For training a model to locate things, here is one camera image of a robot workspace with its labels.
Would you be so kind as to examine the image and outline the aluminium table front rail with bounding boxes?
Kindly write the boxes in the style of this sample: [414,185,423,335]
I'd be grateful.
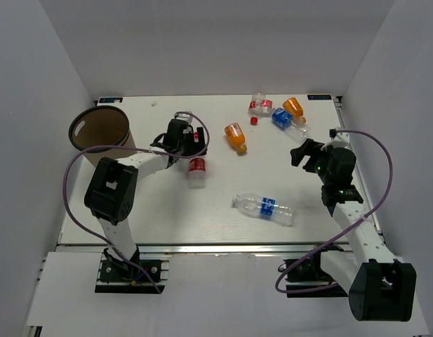
[55,243,353,254]

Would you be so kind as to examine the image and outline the blue label bottle far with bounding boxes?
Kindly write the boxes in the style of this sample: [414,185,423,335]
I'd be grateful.
[272,108,309,142]

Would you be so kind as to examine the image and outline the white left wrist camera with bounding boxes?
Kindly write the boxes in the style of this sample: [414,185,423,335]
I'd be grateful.
[174,112,193,126]

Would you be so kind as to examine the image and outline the blue sticker right corner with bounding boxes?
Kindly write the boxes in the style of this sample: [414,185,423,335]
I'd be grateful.
[307,94,332,100]

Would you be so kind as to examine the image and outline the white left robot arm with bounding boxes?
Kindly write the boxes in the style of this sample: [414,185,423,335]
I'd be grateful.
[84,114,210,280]

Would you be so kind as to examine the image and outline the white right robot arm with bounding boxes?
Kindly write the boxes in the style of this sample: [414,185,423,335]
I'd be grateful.
[291,133,417,322]

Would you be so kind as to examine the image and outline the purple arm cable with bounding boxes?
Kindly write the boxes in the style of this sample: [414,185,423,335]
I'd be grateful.
[274,128,394,296]
[62,111,212,295]

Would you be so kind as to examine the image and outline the orange juice bottle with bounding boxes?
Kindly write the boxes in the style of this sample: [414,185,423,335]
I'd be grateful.
[225,123,247,155]
[282,97,306,123]

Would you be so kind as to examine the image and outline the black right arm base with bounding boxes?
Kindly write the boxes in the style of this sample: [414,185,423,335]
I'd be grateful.
[284,253,348,298]

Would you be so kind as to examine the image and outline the clear bottle red label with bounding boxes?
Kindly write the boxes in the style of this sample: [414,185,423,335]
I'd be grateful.
[188,133,206,189]

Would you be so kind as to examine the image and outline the crushed red label bottle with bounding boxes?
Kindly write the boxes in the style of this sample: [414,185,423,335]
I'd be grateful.
[248,91,273,117]

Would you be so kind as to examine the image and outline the blue sticker left corner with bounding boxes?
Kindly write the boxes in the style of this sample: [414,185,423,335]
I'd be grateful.
[98,97,123,105]

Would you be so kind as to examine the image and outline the blue sticker corner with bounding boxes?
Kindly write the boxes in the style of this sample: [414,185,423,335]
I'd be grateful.
[307,94,332,100]
[98,97,123,105]

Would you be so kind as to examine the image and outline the clear bottle blue label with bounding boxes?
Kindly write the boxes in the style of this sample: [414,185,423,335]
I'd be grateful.
[232,193,295,227]

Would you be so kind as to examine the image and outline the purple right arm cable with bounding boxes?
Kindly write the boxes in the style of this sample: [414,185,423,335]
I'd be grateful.
[274,128,394,296]

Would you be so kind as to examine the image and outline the brown cardboard cylinder bin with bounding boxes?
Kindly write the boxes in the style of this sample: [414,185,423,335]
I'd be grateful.
[68,105,136,166]

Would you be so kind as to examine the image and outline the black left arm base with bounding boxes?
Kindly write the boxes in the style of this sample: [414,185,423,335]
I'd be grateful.
[95,249,169,294]

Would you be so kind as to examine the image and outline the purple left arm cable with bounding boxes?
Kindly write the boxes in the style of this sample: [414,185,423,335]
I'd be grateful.
[62,111,212,295]

